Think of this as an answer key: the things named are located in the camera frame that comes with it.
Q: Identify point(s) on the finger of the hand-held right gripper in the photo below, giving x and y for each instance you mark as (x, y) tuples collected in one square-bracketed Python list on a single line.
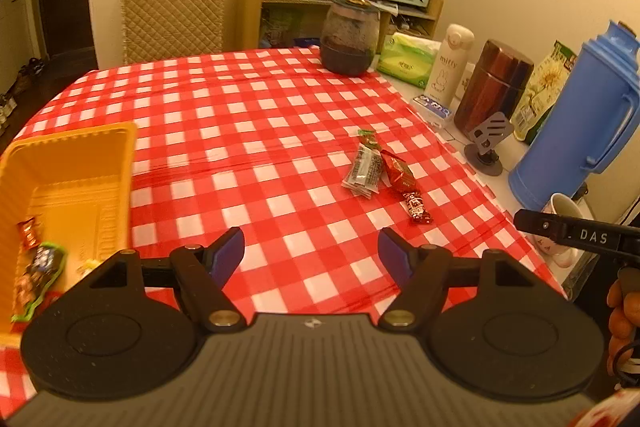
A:
[(540, 223)]

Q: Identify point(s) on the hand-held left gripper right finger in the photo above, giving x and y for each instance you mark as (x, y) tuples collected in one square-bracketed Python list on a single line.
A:
[(395, 252)]

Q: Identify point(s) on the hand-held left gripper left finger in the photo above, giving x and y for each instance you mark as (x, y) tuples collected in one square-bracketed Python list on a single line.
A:
[(227, 254)]

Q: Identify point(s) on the small red brown candy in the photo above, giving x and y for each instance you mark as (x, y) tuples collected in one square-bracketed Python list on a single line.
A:
[(417, 207)]

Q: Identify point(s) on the large red snack packet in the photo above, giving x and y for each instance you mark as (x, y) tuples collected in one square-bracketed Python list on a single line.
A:
[(397, 172)]

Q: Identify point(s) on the dark clear-edged snack packet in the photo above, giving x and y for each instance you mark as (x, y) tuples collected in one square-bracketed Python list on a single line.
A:
[(365, 169)]

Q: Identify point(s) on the green red candy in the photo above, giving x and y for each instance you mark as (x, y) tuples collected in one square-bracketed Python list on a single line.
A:
[(367, 138)]

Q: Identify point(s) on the red yellow snack packet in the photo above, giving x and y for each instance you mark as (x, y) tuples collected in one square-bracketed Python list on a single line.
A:
[(89, 266)]

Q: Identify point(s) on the yellow plastic tray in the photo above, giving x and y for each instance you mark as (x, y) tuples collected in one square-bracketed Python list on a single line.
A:
[(75, 172)]

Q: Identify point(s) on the green-edged nut snack packet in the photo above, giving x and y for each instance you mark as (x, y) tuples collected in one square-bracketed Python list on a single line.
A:
[(45, 259)]

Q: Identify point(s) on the red candy packet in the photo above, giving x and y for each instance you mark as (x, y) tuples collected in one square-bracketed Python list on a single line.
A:
[(28, 233)]

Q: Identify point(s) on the person's right hand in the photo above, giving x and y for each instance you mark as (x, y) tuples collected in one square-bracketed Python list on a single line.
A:
[(622, 322)]

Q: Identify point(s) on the white patterned mug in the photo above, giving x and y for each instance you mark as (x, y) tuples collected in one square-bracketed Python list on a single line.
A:
[(555, 252)]

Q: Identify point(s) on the blue thermos flask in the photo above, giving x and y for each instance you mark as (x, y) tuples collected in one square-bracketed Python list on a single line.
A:
[(565, 147)]

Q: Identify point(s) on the grey phone stand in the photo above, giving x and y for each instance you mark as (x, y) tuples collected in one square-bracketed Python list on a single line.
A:
[(492, 127)]

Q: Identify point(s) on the flower printed bag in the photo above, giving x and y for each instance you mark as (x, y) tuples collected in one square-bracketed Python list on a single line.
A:
[(542, 92)]

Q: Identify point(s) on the red checkered tablecloth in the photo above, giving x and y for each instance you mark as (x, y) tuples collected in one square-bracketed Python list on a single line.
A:
[(280, 132)]

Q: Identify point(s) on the brown metal thermos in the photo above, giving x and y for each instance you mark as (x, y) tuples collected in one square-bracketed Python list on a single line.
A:
[(492, 82)]

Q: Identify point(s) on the blue white box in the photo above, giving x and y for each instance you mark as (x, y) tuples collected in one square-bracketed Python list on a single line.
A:
[(432, 106)]

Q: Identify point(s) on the small white container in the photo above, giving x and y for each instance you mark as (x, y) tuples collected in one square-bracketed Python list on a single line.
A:
[(469, 79)]

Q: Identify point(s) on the white insulated bottle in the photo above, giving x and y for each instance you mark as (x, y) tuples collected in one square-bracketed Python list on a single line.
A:
[(447, 67)]

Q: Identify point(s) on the green tissue pack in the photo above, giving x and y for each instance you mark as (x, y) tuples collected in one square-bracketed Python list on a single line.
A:
[(407, 62)]

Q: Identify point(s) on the glass jar dark liquid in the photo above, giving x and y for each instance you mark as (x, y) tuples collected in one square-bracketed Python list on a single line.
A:
[(347, 32)]

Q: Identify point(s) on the wooden shelf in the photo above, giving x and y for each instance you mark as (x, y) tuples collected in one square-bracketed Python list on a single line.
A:
[(250, 2)]

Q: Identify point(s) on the quilted beige chair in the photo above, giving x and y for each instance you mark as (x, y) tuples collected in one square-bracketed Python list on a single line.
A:
[(172, 7)]

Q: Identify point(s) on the row of shoes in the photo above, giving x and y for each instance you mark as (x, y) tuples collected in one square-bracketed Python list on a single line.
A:
[(30, 69)]

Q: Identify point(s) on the white cabinet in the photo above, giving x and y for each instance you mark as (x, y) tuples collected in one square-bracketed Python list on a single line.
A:
[(12, 22)]

